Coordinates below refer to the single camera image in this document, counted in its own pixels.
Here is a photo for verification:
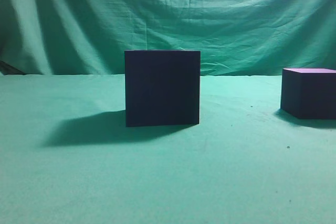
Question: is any green table cloth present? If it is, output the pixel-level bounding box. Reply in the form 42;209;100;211
1;75;335;223

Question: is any green backdrop cloth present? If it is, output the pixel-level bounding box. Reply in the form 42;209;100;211
1;0;335;76

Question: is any purple cube block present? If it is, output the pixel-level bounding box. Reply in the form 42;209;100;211
280;68;335;120

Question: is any dark purple groove box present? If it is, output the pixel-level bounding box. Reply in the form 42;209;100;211
124;50;201;127

